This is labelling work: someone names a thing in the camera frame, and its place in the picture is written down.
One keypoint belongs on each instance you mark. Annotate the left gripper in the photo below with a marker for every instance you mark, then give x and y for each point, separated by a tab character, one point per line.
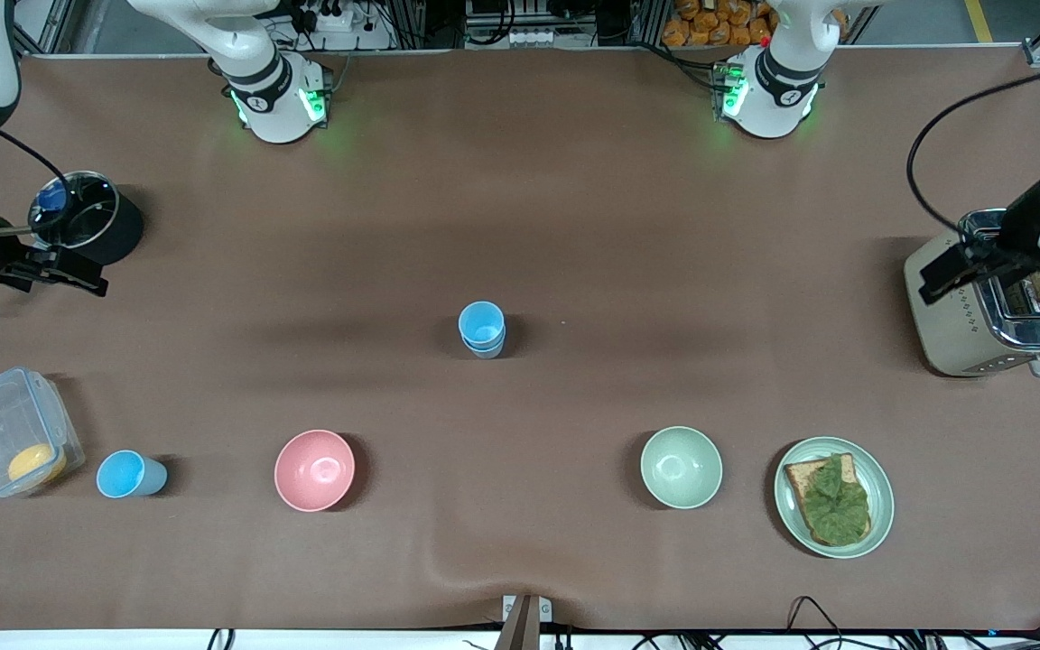
1019	226

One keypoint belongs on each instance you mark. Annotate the light blue plastic cup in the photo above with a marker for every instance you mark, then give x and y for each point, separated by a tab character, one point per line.
481	320
484	353
123	474

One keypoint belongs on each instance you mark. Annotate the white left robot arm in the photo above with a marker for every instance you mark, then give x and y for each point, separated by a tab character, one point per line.
782	90

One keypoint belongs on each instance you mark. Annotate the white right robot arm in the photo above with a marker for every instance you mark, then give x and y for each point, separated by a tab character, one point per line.
272	99

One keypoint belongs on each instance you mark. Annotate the glass lid with blue knob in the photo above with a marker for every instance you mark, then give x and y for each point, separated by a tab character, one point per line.
91	217

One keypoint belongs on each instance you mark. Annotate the silver toaster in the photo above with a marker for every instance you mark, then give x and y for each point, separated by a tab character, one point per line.
962	334

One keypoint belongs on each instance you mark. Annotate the yellow food piece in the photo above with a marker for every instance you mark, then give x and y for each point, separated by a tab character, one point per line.
32	462

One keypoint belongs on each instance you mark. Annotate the pale green plate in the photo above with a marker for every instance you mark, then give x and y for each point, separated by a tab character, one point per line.
883	501

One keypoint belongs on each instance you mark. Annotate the slice of brown bread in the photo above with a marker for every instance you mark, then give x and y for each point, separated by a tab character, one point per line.
800	478

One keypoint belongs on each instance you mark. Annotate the green lettuce leaf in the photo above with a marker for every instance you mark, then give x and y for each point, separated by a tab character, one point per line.
836	506

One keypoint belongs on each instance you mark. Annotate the pink bowl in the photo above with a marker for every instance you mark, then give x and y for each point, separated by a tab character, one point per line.
314	469

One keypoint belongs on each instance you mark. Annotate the pale green bowl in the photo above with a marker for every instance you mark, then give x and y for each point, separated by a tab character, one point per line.
681	468

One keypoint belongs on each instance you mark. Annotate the white power strip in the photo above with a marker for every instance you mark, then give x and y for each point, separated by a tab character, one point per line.
330	18

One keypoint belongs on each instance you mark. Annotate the metal table bracket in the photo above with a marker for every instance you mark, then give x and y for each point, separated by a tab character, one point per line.
524	623

